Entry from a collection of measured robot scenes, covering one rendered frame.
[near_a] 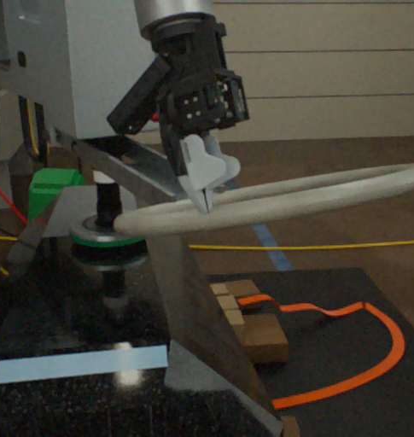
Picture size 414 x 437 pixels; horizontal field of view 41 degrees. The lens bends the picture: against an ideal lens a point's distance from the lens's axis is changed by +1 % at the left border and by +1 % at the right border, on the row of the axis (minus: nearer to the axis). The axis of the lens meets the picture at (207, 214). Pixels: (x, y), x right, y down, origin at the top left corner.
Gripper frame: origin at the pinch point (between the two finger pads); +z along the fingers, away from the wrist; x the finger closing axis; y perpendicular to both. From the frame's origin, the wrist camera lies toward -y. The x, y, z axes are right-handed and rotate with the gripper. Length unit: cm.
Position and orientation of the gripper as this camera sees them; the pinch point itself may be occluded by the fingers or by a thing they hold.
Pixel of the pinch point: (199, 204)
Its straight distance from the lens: 65.4
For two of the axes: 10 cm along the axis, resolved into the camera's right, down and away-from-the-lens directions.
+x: 4.8, -1.1, 8.7
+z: 2.0, 9.8, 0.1
